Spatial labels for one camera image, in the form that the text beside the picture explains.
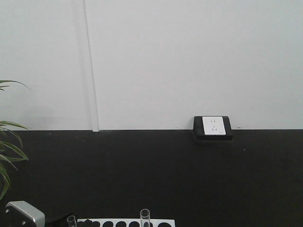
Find clear glass test tube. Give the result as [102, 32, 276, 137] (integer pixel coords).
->
[140, 209, 151, 227]

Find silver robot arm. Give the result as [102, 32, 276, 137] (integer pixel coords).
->
[4, 201, 45, 227]

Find white test tube rack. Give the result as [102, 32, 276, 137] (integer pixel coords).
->
[89, 218, 176, 227]

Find green spider plant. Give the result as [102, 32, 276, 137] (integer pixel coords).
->
[0, 120, 29, 200]

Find black socket mounting box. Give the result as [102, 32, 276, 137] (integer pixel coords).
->
[193, 116, 233, 142]

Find white wall power socket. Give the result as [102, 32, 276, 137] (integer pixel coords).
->
[202, 116, 226, 136]

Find short clear test tube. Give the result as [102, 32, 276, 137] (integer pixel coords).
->
[67, 215, 77, 227]

